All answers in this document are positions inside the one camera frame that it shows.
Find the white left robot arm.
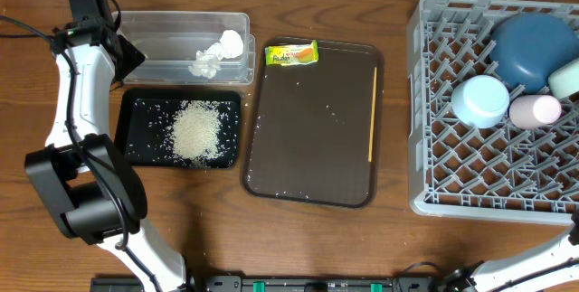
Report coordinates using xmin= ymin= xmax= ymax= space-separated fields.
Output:
xmin=24 ymin=0 xmax=192 ymax=291

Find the white tissue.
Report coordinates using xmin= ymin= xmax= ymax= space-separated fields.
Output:
xmin=188 ymin=30 xmax=244 ymax=79

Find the light blue bowl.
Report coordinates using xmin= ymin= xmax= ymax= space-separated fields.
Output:
xmin=451 ymin=75 xmax=509 ymax=128

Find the pile of white rice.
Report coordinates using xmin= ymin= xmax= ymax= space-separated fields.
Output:
xmin=167 ymin=100 xmax=223 ymax=168

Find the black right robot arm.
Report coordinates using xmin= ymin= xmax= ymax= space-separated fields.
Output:
xmin=431 ymin=213 xmax=578 ymax=292

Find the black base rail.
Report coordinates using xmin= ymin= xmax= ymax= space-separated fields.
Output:
xmin=89 ymin=275 xmax=435 ymax=292

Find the black plastic tray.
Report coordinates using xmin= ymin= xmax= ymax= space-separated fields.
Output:
xmin=115 ymin=89 xmax=241 ymax=169

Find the grey dishwasher rack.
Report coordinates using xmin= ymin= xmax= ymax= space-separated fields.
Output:
xmin=407 ymin=0 xmax=578 ymax=226

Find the green yellow snack wrapper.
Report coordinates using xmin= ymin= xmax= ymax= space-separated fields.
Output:
xmin=265 ymin=40 xmax=318 ymax=67

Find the clear plastic bin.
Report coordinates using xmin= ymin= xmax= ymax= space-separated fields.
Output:
xmin=119 ymin=11 xmax=255 ymax=86

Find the mint green bowl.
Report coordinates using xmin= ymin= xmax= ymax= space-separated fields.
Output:
xmin=548 ymin=59 xmax=579 ymax=99

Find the dark blue plate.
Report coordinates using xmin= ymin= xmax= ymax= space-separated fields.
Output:
xmin=489 ymin=13 xmax=578 ymax=94

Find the wooden chopstick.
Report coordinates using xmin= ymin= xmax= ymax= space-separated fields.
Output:
xmin=368 ymin=67 xmax=377 ymax=163

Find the pink cup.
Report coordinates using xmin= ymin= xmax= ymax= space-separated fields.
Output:
xmin=508 ymin=95 xmax=562 ymax=129

